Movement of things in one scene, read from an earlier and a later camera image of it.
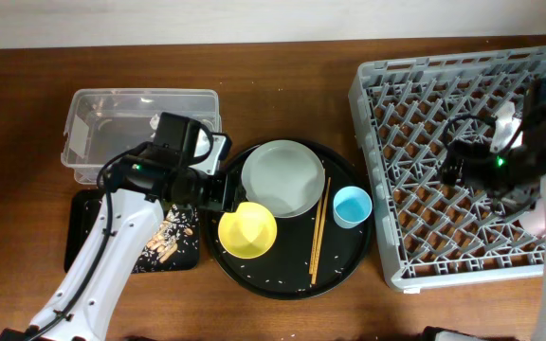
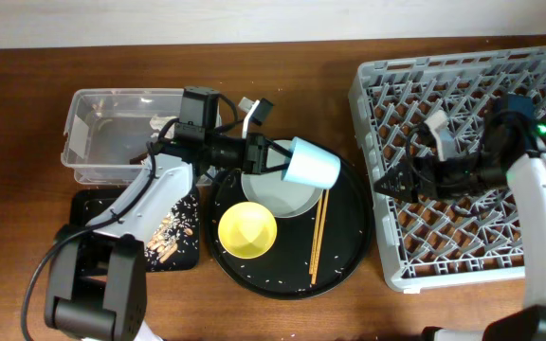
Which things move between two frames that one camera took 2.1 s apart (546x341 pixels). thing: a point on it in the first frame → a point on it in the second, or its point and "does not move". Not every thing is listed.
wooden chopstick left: (315, 237) does not move
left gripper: (225, 194) → (257, 147)
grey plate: (287, 176) does not move
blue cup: (351, 206) → (309, 164)
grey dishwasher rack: (433, 235) does not move
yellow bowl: (248, 232) does not move
